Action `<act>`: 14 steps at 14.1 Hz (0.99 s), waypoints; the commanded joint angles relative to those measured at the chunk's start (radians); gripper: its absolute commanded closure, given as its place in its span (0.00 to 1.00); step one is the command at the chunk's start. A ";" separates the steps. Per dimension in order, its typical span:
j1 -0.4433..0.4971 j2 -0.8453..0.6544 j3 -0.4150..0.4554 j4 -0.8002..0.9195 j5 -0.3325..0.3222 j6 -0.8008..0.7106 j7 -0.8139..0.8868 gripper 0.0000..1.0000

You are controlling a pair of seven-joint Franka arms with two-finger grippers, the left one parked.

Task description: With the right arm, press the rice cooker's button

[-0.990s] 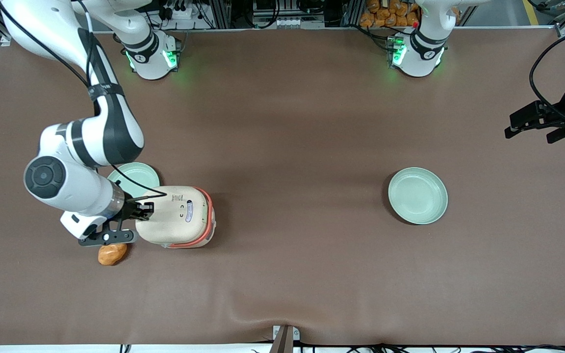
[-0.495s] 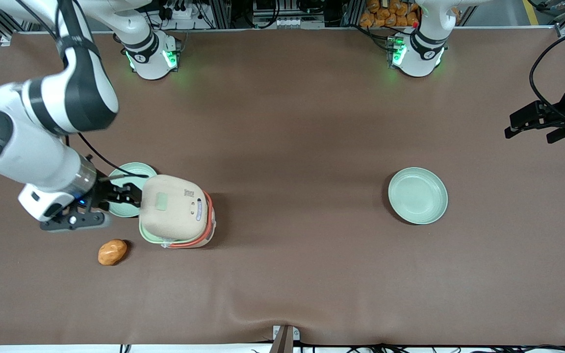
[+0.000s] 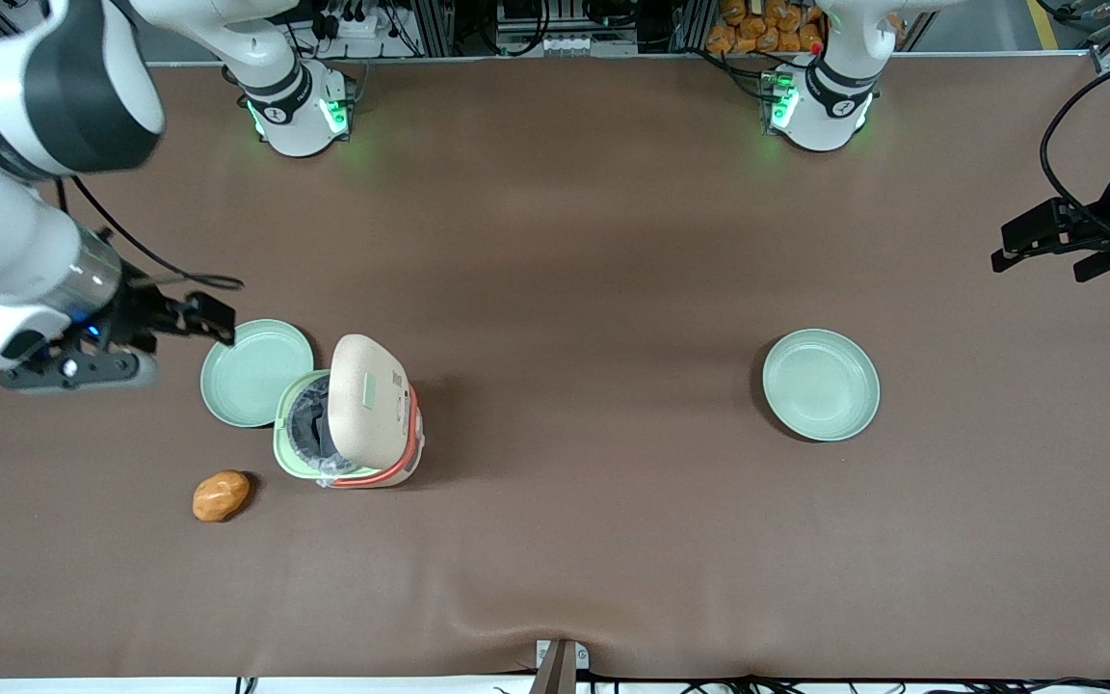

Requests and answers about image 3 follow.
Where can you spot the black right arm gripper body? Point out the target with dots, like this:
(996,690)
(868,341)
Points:
(137,310)

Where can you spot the brown table cover cloth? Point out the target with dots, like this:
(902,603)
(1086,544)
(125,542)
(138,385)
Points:
(555,241)

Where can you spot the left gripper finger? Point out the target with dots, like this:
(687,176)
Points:
(1035,224)
(1022,257)

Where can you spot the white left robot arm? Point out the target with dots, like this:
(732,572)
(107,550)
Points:
(834,106)

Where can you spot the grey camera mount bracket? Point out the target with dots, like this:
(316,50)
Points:
(561,667)

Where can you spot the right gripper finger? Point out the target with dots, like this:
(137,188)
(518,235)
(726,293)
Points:
(226,334)
(208,313)

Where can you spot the brown potato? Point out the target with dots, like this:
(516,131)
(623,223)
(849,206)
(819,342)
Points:
(221,496)

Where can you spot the white multi-socket device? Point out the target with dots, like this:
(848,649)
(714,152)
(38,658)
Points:
(565,43)

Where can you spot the bag of orange breads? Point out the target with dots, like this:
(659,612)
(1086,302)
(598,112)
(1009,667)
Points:
(762,24)

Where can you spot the clear plastic liner bag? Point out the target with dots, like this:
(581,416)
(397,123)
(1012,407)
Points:
(309,424)

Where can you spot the mint green plate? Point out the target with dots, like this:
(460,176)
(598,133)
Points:
(820,386)
(247,371)

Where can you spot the white power strip with plugs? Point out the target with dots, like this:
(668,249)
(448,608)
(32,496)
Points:
(362,24)

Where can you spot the cream rice cooker orange trim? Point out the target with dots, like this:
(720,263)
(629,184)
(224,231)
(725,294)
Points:
(367,405)

